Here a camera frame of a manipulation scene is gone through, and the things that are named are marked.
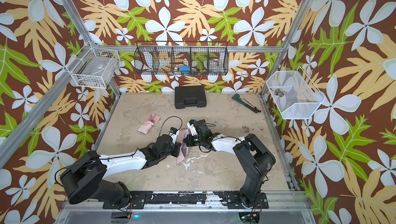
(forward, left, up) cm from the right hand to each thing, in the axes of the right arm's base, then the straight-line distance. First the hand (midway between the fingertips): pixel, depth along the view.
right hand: (183, 139), depth 90 cm
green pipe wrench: (+39, -39, -5) cm, 56 cm away
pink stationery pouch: (+14, +24, -4) cm, 28 cm away
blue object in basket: (+36, -1, +23) cm, 43 cm away
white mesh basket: (+14, -61, +22) cm, 66 cm away
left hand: (-2, 0, +1) cm, 2 cm away
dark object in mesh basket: (+19, -54, +21) cm, 61 cm away
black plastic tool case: (+38, 0, -2) cm, 38 cm away
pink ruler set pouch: (-5, 0, -5) cm, 7 cm away
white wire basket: (+29, +49, +31) cm, 65 cm away
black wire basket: (+45, +2, +26) cm, 52 cm away
